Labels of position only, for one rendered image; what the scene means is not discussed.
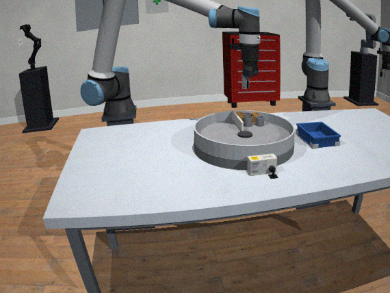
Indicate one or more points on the grey corner guide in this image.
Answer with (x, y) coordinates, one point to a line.
(316, 146)
(338, 144)

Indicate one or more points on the white green sign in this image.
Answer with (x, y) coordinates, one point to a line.
(152, 7)

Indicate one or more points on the white control box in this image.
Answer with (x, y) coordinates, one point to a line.
(259, 164)

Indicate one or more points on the black box pedestal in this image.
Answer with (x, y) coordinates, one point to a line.
(36, 100)
(362, 79)

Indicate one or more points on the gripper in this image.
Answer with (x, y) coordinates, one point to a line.
(250, 61)
(387, 58)

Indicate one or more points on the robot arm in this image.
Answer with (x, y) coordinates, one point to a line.
(314, 30)
(110, 36)

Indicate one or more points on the steel bushing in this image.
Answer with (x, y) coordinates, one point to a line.
(248, 122)
(260, 121)

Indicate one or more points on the white table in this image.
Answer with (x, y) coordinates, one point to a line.
(152, 177)

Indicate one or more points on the grey turntable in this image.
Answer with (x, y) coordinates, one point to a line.
(219, 134)

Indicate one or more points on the blue crate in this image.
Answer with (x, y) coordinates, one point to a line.
(317, 133)

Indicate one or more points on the grey wall board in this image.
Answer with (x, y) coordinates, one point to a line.
(82, 15)

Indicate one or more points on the red tool cabinet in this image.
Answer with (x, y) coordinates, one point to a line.
(268, 67)

